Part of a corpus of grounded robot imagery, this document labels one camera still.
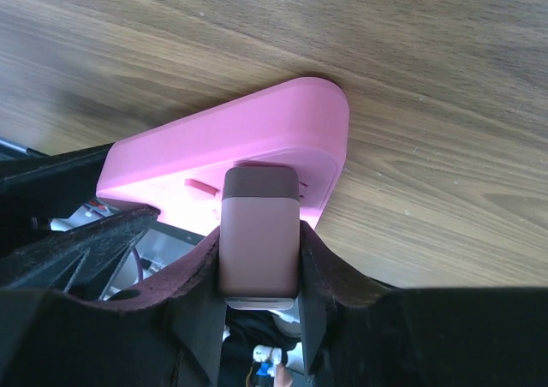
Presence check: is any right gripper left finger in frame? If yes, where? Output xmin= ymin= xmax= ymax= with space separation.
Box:
xmin=1 ymin=231 xmax=226 ymax=386

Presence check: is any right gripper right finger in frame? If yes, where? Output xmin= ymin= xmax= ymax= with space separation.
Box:
xmin=298 ymin=223 xmax=547 ymax=386

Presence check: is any small pink square adapter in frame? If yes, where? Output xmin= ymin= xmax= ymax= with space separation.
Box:
xmin=218 ymin=166 xmax=300 ymax=310

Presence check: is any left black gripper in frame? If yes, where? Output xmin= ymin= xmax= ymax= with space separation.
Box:
xmin=1 ymin=145 xmax=159 ymax=300

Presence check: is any pink triangular power strip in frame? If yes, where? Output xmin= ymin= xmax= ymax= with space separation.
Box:
xmin=96 ymin=77 xmax=349 ymax=235

